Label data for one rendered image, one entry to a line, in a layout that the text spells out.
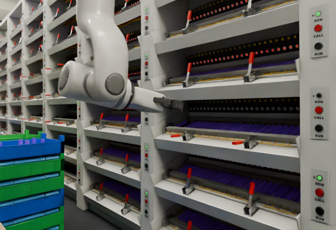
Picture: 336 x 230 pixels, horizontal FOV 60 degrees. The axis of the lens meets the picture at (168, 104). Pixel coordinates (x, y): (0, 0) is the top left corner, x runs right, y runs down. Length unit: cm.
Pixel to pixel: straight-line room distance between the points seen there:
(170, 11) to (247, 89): 58
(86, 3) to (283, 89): 53
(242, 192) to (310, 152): 30
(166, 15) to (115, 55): 69
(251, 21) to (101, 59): 47
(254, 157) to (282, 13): 40
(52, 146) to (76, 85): 77
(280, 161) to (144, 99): 39
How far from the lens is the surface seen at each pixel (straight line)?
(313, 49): 79
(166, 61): 125
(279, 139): 88
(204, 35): 102
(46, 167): 141
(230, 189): 102
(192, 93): 103
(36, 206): 143
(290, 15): 85
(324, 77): 77
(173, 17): 132
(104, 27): 67
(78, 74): 67
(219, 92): 95
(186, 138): 105
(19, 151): 135
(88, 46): 185
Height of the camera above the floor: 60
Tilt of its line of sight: 1 degrees up
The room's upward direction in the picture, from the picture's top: straight up
